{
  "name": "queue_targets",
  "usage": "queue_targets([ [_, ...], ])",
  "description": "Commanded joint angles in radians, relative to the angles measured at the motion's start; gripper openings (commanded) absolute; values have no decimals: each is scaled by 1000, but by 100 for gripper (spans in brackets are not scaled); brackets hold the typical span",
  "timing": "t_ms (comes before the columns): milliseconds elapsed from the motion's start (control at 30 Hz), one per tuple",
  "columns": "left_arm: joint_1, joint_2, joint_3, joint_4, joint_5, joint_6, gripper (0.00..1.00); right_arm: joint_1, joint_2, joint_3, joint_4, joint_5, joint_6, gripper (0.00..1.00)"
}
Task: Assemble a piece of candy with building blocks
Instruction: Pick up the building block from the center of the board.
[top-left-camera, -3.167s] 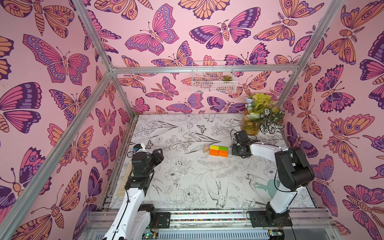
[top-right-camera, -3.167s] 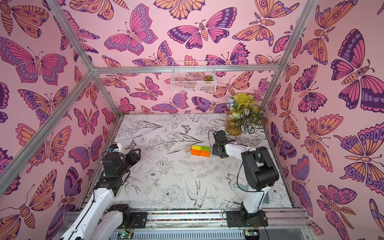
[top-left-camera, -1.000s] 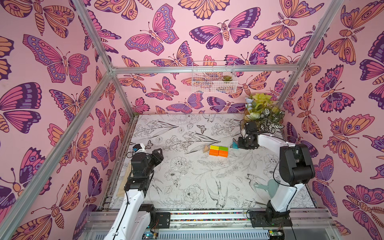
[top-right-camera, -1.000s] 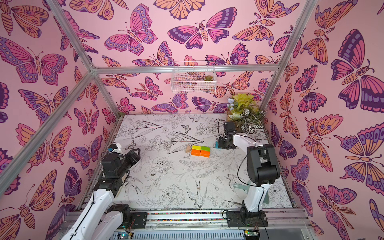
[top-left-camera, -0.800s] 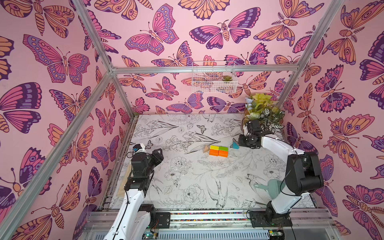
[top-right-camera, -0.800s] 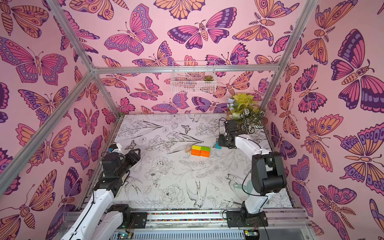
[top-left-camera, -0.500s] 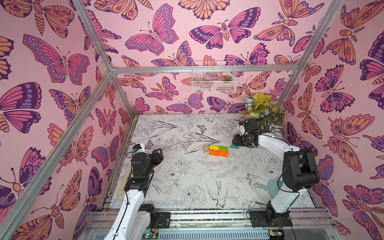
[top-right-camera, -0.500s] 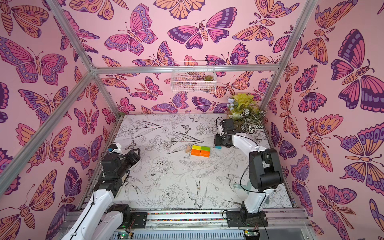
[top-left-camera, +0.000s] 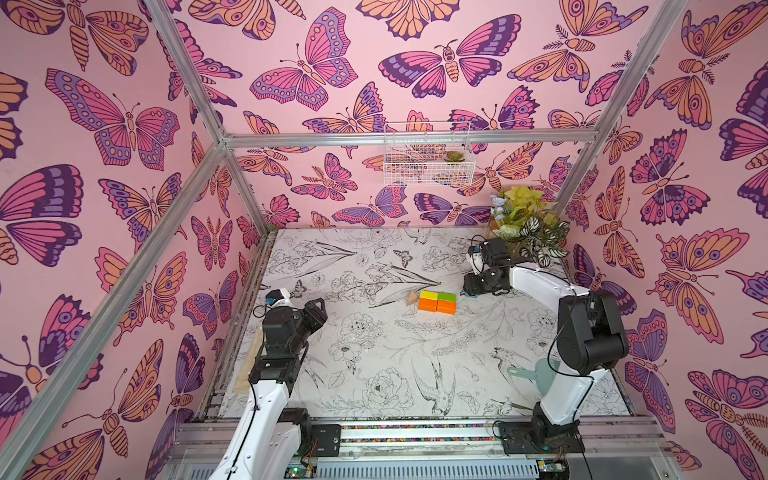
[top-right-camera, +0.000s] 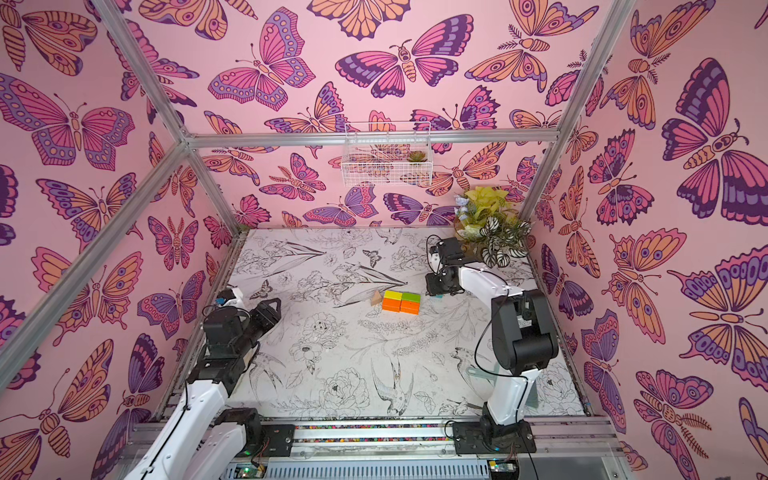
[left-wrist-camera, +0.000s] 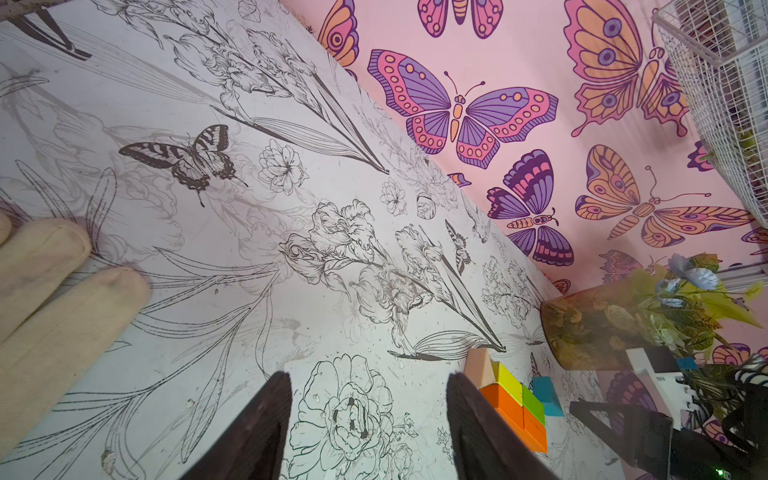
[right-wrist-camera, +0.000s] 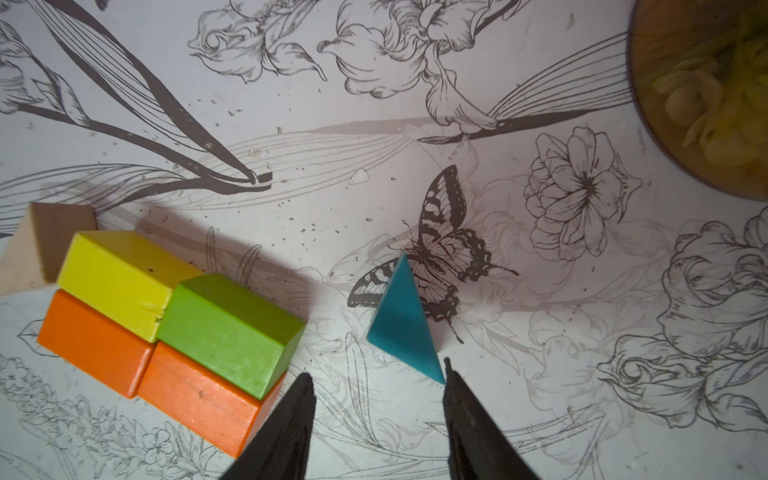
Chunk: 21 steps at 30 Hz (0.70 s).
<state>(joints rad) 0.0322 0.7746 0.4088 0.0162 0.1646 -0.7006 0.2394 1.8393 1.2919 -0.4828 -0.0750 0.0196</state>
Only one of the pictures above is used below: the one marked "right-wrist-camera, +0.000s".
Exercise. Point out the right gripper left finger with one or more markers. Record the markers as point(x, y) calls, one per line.
point(281, 447)

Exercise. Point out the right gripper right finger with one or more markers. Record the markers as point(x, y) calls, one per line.
point(478, 448)

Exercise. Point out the green rectangular block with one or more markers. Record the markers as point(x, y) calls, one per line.
point(232, 331)

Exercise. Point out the amber glass vase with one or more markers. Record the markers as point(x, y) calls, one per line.
point(698, 71)

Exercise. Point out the teal triangle block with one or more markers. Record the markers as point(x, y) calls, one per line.
point(400, 328)

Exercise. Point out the yellow block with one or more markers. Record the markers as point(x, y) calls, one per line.
point(124, 276)

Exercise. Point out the natural wood triangle block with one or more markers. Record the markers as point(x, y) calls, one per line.
point(35, 254)

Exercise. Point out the orange long rectangular block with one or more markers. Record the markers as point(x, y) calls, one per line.
point(217, 410)

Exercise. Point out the orange small block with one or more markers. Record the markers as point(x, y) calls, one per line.
point(95, 344)

